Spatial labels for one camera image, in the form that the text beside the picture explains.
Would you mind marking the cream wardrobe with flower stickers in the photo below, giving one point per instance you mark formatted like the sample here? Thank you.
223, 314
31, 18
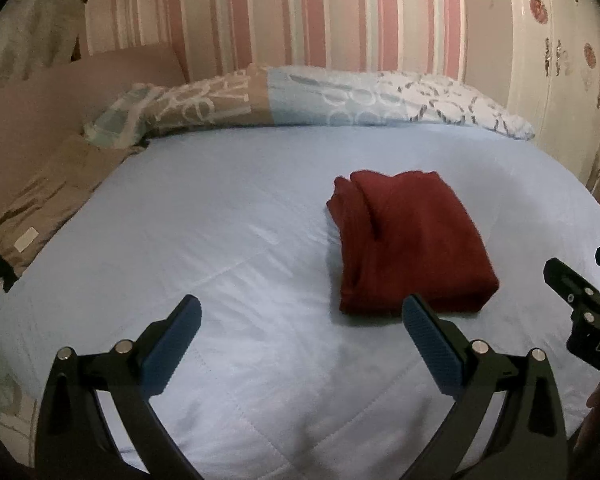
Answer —
555, 45

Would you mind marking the light blue bed sheet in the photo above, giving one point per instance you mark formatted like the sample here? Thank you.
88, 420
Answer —
205, 235

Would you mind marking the dark red garment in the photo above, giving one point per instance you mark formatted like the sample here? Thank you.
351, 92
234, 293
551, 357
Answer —
410, 240

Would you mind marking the pinkish brown headboard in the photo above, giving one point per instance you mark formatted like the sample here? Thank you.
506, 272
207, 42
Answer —
55, 110

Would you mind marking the grey patterned curtain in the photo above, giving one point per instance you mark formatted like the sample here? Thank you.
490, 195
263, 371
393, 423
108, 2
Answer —
25, 25

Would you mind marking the patterned blue beige pillow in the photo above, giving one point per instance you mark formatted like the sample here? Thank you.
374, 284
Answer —
300, 95

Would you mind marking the beige folded blanket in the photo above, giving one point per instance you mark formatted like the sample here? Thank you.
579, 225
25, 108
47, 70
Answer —
55, 195

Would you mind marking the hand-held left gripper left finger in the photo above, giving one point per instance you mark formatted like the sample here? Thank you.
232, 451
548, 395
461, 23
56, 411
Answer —
172, 347

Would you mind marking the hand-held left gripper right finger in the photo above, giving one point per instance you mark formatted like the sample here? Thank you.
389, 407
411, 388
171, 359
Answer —
432, 347

